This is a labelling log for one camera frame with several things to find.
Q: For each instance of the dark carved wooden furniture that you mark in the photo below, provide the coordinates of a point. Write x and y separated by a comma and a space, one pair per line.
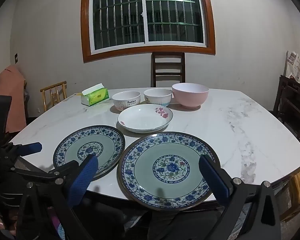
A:
285, 97

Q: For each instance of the white bowl blue band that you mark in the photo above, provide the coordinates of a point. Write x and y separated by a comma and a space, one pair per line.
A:
157, 100

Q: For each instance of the green tissue pack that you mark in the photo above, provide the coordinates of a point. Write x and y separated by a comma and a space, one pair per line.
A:
97, 97

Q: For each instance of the small black wall plate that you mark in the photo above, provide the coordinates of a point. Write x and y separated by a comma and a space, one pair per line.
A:
15, 57

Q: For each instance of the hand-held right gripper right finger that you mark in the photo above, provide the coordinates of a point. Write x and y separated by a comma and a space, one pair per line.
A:
215, 182

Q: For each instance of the wooden framed barred window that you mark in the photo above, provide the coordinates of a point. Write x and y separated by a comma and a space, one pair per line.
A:
86, 30

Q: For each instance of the white pink-flower plate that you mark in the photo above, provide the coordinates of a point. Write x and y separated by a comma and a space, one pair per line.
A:
140, 120

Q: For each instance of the purple patterned clothing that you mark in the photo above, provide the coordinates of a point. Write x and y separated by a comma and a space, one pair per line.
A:
57, 226

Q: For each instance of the pink cloth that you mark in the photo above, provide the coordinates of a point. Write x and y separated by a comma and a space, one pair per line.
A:
7, 100

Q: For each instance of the blue patterned plate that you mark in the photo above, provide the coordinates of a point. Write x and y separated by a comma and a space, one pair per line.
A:
145, 165
102, 142

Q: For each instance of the light wooden chair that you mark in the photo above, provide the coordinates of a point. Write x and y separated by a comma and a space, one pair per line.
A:
43, 97

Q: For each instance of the dark wooden chair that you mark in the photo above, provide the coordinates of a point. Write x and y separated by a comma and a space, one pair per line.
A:
153, 67

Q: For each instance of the light wooden stool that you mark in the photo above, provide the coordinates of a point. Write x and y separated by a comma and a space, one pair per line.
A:
298, 192

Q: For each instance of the white printed paper bags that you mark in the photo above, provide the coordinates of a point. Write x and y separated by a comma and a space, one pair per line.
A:
293, 65

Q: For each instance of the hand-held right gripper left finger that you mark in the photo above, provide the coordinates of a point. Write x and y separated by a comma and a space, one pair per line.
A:
83, 180

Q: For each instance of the white bowl pink print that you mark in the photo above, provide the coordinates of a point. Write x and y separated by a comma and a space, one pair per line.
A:
122, 102

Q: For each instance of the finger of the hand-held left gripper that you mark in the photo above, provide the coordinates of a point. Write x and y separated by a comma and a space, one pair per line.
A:
31, 148
65, 168

